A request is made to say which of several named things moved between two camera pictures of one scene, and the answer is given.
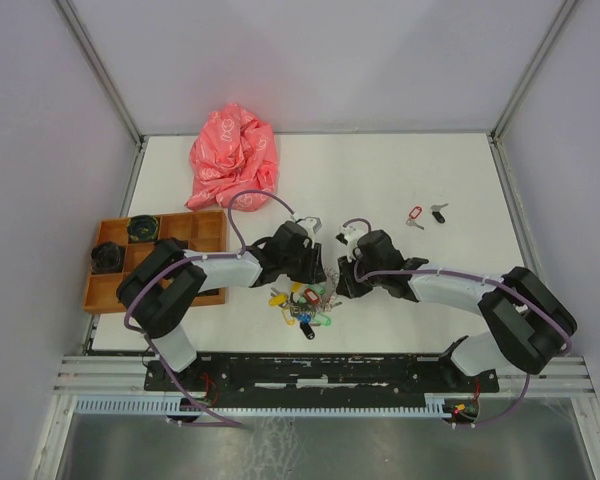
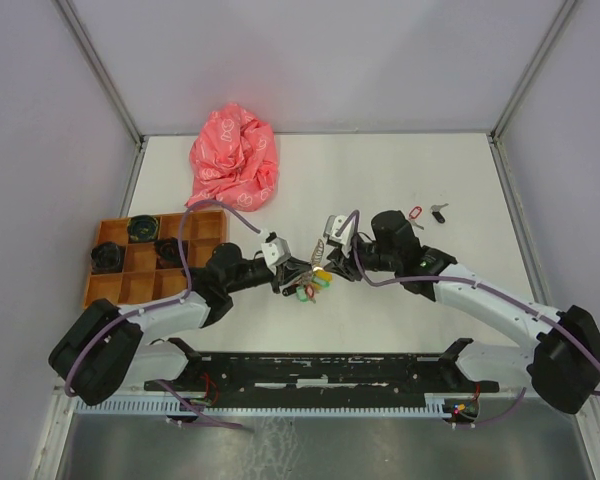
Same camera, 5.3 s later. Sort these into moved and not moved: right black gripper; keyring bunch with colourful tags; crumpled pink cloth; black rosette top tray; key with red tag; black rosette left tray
Moved: keyring bunch with colourful tags; right black gripper
Not moved: key with red tag; black rosette left tray; crumpled pink cloth; black rosette top tray
